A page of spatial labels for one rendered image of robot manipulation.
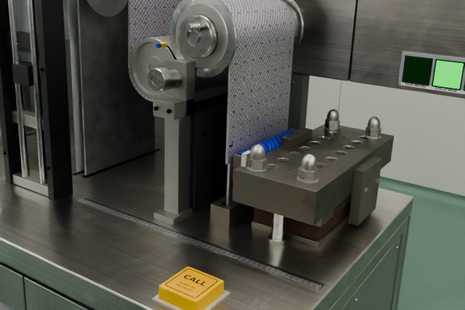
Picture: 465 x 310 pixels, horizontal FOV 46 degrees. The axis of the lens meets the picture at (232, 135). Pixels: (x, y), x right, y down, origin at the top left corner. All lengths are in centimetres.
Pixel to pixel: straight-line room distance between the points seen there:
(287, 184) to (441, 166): 283
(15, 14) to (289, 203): 65
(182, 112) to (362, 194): 37
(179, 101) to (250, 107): 14
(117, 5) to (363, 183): 59
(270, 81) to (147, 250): 41
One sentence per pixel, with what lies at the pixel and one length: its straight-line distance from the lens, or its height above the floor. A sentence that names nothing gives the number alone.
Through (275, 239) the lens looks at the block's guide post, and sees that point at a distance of 99.
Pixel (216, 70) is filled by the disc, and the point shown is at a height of 119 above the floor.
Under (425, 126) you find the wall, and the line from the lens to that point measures 365.
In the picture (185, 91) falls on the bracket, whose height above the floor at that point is 115.
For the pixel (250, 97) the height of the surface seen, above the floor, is 114.
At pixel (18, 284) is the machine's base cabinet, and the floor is 79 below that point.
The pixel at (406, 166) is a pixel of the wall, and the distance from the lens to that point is 375.
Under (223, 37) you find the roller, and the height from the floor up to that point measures 125.
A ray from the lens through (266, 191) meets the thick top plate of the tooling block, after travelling 93.
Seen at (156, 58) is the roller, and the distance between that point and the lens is 106.
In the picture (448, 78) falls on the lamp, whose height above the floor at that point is 118.
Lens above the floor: 137
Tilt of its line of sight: 17 degrees down
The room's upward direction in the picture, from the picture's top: 2 degrees clockwise
